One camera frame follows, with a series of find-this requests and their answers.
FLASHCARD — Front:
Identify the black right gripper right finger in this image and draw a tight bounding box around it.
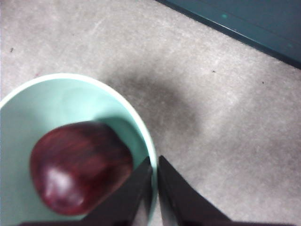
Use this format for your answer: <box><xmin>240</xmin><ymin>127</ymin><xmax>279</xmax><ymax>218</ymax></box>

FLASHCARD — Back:
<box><xmin>158</xmin><ymin>155</ymin><xmax>301</xmax><ymax>226</ymax></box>

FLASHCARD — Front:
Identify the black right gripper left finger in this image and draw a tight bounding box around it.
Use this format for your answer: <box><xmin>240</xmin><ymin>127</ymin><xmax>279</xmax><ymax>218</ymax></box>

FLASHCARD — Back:
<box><xmin>18</xmin><ymin>156</ymin><xmax>153</xmax><ymax>226</ymax></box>

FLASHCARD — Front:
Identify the dark purple plum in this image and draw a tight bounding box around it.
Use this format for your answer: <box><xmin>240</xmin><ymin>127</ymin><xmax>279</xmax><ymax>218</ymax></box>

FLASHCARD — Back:
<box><xmin>29</xmin><ymin>121</ymin><xmax>134</xmax><ymax>216</ymax></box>

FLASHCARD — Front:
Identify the teal bowl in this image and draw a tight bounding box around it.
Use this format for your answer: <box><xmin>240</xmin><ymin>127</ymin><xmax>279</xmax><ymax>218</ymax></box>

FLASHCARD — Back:
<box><xmin>0</xmin><ymin>73</ymin><xmax>158</xmax><ymax>226</ymax></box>

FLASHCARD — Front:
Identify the dark rectangular tray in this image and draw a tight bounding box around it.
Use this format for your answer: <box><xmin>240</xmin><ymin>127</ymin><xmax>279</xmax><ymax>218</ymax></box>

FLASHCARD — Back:
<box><xmin>155</xmin><ymin>0</ymin><xmax>301</xmax><ymax>70</ymax></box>

